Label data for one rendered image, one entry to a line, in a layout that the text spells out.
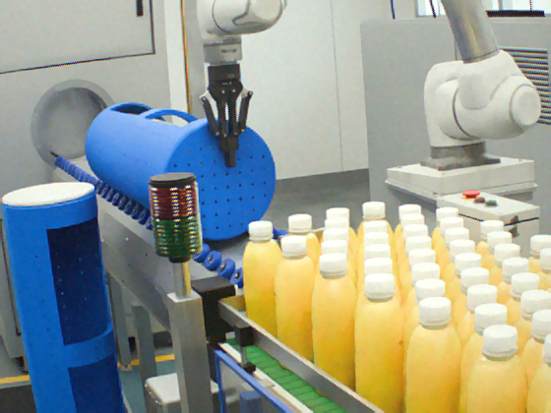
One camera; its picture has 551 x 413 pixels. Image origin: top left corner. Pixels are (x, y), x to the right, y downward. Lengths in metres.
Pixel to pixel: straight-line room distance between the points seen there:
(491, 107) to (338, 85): 5.33
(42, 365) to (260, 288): 1.13
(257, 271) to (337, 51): 5.92
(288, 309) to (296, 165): 5.91
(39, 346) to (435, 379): 1.59
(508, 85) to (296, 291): 0.89
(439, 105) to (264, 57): 4.94
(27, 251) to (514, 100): 1.33
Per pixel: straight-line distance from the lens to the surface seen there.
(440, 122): 2.20
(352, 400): 1.09
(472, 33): 2.03
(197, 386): 1.17
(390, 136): 4.68
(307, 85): 7.19
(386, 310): 1.11
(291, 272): 1.32
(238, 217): 2.02
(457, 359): 1.02
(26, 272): 2.36
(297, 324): 1.34
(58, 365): 2.42
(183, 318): 1.13
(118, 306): 3.69
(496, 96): 2.00
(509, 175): 2.19
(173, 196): 1.08
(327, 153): 7.31
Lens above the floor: 1.44
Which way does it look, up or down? 12 degrees down
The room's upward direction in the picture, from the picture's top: 4 degrees counter-clockwise
